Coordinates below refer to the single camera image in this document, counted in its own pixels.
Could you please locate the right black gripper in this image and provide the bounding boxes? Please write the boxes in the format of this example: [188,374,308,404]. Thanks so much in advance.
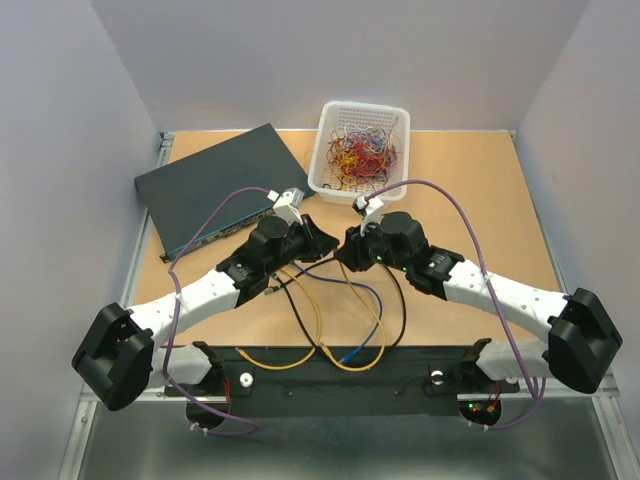
[333,214,410,273]

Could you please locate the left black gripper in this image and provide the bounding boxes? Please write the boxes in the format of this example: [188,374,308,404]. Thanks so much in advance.
[265,214,338,276]

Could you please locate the yellow ethernet cable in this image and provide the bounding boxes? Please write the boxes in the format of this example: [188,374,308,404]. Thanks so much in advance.
[235,267,324,372]
[319,262,387,374]

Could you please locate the black ethernet cable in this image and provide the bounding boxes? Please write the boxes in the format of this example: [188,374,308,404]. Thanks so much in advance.
[263,257,407,351]

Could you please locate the blue ethernet cable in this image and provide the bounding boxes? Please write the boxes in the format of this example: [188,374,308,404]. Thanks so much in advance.
[292,262,384,365]

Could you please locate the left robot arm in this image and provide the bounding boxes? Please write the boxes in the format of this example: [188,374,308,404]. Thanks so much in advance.
[71,215,339,411]

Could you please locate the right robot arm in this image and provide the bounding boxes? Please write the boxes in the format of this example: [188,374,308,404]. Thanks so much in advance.
[335,212,622,394]

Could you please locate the white plastic basket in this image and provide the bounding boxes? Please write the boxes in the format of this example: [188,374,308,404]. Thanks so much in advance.
[308,101,411,205]

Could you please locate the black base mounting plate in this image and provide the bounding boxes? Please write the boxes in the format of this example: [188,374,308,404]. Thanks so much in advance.
[186,346,519,418]

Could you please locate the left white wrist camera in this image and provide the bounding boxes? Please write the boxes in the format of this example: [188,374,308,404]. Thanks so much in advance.
[267,187,304,225]

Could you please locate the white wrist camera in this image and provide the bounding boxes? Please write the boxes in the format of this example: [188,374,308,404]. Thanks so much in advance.
[352,194,385,236]
[267,187,304,225]

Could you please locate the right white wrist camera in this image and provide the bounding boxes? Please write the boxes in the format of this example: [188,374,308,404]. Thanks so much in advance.
[352,194,385,236]

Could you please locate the tangled colourful wires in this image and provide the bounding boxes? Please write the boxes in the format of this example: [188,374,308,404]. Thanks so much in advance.
[319,124,404,193]

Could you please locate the large dark network switch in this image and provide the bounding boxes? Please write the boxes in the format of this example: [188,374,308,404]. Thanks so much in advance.
[135,124,313,263]

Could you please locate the aluminium frame rail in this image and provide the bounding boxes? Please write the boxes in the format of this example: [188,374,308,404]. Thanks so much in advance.
[79,355,621,401]

